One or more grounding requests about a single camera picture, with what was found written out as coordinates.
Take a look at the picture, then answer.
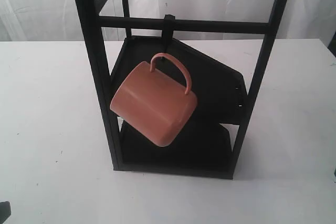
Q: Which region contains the black lower rack tray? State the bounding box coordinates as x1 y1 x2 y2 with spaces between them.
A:
121 121 232 170

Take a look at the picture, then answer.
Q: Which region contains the terracotta orange mug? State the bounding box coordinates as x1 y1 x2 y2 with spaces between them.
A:
110 53 197 147

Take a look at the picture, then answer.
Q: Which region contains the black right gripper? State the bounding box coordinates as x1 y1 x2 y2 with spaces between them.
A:
0 201 11 224

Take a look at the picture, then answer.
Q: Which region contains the black upper rack tray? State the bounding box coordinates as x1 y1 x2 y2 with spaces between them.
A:
111 36 247 125

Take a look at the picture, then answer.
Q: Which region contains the black rack tray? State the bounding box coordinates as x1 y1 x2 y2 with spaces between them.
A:
121 121 232 170
111 36 247 125

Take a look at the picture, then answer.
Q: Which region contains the black metal rack frame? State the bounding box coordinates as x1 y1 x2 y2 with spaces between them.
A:
75 0 287 179

